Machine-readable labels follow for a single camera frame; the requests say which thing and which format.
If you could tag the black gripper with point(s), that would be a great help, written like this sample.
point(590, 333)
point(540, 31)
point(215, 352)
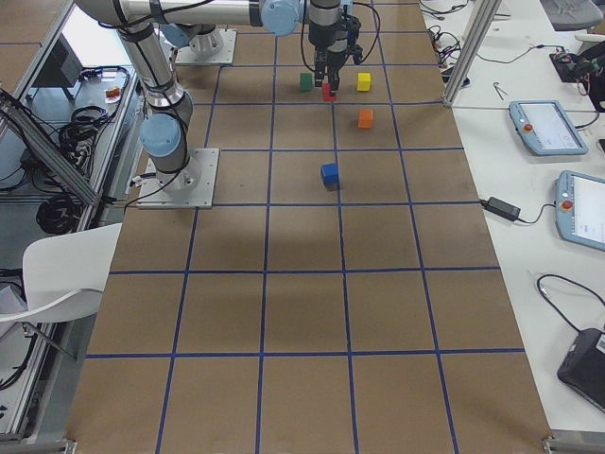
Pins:
point(325, 42)

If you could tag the red wooden block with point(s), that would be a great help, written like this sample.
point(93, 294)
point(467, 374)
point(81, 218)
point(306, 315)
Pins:
point(327, 94)

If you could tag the green wooden block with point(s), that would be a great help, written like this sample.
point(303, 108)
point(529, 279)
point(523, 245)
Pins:
point(306, 82)

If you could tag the yellow wooden block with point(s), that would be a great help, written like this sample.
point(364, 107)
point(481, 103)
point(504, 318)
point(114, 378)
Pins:
point(363, 82)

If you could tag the orange wooden block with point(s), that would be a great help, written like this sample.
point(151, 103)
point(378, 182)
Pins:
point(365, 119)

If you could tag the blue wooden block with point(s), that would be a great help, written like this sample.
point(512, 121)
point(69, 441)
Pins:
point(329, 176)

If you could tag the black power adapter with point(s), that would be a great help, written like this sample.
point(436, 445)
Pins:
point(501, 208)

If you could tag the upper teach pendant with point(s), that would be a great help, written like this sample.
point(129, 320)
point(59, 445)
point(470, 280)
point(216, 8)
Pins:
point(545, 128)

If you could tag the teach pendant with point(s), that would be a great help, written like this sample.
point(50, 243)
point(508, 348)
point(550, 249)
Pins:
point(545, 128)
point(580, 209)

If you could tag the lower teach pendant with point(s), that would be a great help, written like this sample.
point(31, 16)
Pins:
point(580, 209)

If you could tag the white chair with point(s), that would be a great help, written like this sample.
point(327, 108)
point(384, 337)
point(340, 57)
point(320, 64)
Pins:
point(65, 276)

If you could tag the black device on table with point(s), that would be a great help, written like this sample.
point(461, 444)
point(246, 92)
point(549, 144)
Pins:
point(582, 369)

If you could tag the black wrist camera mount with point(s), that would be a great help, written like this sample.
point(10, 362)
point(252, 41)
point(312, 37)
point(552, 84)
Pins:
point(346, 45)

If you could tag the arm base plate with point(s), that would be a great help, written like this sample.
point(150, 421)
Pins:
point(210, 49)
point(193, 187)

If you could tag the aluminium frame post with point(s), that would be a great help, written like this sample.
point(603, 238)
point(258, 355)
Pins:
point(472, 38)

